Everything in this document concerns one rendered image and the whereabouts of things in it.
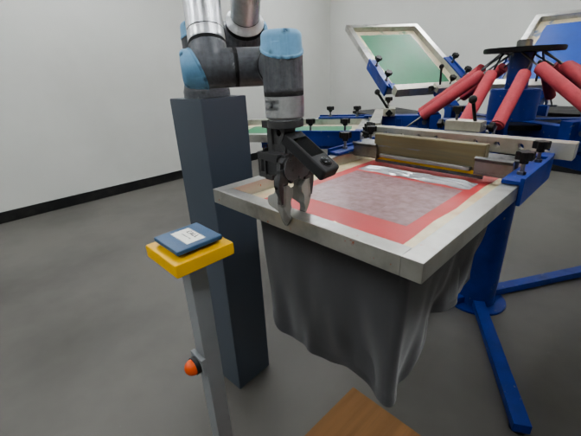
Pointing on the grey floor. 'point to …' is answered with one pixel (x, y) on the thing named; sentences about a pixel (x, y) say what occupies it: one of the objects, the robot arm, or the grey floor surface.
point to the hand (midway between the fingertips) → (296, 217)
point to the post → (201, 321)
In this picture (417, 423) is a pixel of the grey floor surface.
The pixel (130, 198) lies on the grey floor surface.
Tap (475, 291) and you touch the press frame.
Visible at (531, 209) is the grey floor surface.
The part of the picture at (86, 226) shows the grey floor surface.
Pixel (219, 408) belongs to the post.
